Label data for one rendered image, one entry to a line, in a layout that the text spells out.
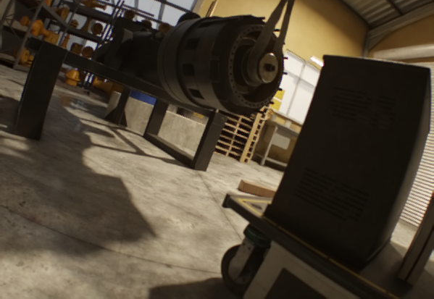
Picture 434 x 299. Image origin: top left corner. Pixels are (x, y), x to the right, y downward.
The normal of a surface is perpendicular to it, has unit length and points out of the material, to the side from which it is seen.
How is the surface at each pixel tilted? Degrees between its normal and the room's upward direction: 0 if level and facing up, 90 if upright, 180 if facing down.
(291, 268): 90
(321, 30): 90
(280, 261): 90
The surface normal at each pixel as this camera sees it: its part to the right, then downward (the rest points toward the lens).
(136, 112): 0.26, 0.15
